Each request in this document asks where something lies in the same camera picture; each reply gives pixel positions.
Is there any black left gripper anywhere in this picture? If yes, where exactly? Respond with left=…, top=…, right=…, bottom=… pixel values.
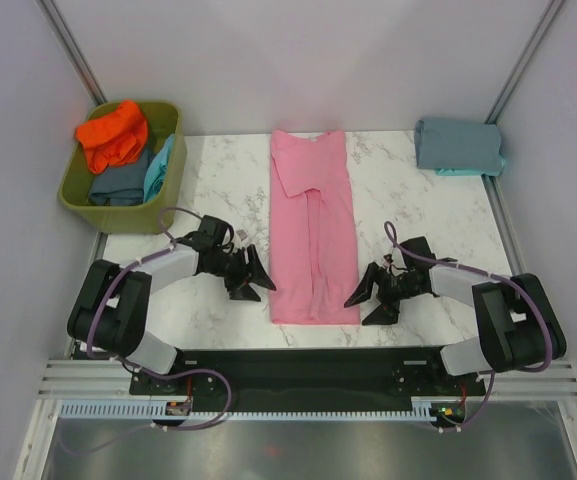
left=204, top=245, right=275, bottom=303

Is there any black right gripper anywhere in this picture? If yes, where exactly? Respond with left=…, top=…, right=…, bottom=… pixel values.
left=343, top=261, right=423, bottom=326

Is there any pink t shirt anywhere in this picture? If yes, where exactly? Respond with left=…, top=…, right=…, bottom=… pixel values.
left=269, top=130, right=360, bottom=326

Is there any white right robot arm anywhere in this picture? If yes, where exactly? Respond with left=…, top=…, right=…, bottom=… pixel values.
left=344, top=236, right=567, bottom=394

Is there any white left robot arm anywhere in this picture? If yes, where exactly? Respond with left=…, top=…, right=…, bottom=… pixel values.
left=67, top=215, right=277, bottom=393

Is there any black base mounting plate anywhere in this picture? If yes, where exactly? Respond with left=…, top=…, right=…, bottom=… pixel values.
left=130, top=347, right=485, bottom=413

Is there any olive green plastic bin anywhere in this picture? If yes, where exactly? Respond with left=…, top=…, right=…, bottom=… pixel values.
left=58, top=101, right=187, bottom=234

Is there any teal t shirt in bin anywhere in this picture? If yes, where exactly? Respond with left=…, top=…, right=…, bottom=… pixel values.
left=143, top=134, right=175, bottom=203

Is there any dark blue t shirt in bin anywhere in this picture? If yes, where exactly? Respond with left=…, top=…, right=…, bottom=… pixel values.
left=88, top=147, right=152, bottom=206

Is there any folded grey blue t shirt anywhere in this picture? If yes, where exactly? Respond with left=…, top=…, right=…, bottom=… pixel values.
left=414, top=117, right=502, bottom=170

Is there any orange t shirt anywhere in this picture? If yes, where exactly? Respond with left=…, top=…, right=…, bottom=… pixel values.
left=75, top=100, right=149, bottom=174

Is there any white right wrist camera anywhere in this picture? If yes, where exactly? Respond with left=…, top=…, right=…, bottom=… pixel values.
left=382, top=254, right=393, bottom=273

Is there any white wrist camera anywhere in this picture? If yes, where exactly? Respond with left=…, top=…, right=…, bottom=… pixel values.
left=382, top=254, right=393, bottom=273
left=236, top=229, right=250, bottom=247

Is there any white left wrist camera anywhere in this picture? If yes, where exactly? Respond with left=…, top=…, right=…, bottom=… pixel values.
left=236, top=229, right=250, bottom=247

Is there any light blue cable duct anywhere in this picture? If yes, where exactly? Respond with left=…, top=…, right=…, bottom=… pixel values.
left=58, top=398, right=464, bottom=422

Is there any aluminium frame rail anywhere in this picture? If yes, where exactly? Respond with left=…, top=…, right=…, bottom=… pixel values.
left=39, top=360, right=577, bottom=401

